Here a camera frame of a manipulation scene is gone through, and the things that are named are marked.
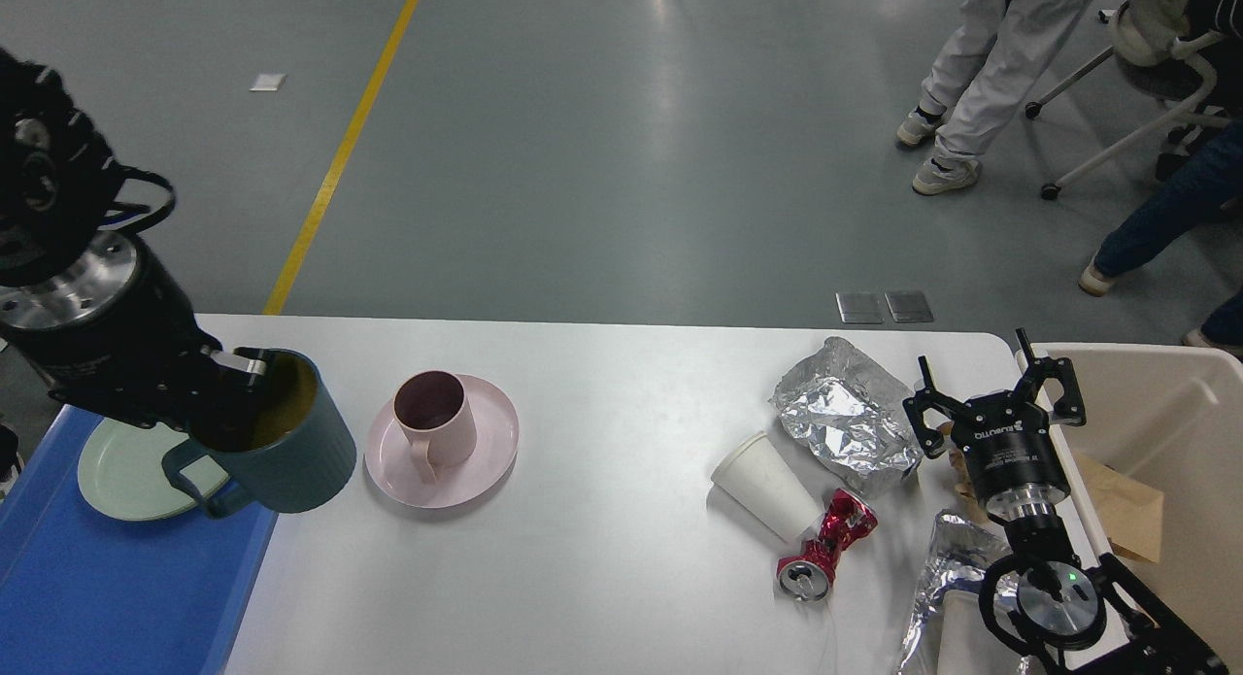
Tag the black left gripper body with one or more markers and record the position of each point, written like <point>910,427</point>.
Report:
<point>114,334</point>

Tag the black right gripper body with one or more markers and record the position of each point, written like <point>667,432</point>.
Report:
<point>1009,454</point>

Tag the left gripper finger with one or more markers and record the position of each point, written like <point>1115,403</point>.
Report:
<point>227,395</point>

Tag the dark green mug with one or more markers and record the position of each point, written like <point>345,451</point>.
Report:
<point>303,453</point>

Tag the pink plate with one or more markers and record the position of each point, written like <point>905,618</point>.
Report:
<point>392,471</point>

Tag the pink mug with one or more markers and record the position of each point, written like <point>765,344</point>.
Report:
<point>435,416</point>

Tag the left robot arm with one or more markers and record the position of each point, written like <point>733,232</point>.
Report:
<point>62,182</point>

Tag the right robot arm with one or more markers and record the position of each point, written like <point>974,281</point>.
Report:
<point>1039,600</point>

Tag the crumpled foil large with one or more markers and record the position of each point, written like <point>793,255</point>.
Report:
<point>848,411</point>

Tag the floor outlet plate right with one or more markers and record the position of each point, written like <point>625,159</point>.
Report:
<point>908,306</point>

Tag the floor outlet plate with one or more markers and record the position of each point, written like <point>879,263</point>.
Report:
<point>908,306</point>
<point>860,307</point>

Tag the crumpled foil small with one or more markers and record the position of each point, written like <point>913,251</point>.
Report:
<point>959,554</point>

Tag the beige plastic bin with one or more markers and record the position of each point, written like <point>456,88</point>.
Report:
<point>1171,418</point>

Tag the green plate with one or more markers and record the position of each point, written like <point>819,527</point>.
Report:
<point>120,474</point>

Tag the floor outlet plate left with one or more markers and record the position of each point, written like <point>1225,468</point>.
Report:
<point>860,307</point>

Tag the brown paper bag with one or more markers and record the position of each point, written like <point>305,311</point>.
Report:
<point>1131,513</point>

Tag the crushed red can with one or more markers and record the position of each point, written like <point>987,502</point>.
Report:
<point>810,575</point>

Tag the blue plastic tray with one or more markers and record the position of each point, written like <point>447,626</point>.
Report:
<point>85,594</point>

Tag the person in jeans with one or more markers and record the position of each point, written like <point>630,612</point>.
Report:
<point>1192,195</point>

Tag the person in white trousers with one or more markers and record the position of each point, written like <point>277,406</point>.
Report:
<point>979,81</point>

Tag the office chair right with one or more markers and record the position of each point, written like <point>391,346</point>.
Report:
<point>1183,53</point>

